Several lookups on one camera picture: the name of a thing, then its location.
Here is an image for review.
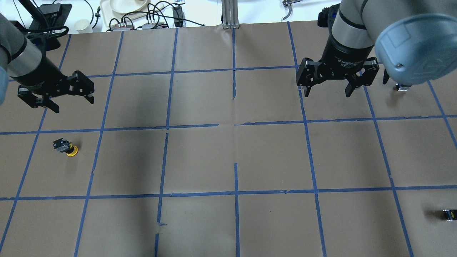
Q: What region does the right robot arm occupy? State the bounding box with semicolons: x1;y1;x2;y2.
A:
296;0;457;97

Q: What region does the black stand base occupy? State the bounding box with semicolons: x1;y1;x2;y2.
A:
27;3;73;30

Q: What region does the yellow push button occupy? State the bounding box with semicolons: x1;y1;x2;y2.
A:
53;138;79;157

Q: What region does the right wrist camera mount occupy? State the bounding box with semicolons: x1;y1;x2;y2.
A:
318;4;340;28

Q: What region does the green push button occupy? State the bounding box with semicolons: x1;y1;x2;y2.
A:
442;209;457;221

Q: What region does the white paper cup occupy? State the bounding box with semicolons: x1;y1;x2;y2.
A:
74;19;93;34

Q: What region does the aluminium frame post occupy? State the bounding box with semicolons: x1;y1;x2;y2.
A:
221;0;240;30

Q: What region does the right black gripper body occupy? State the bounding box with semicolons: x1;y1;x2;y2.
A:
318;37;373;80

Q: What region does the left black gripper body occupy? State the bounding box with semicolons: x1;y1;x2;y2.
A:
21;66;70;97

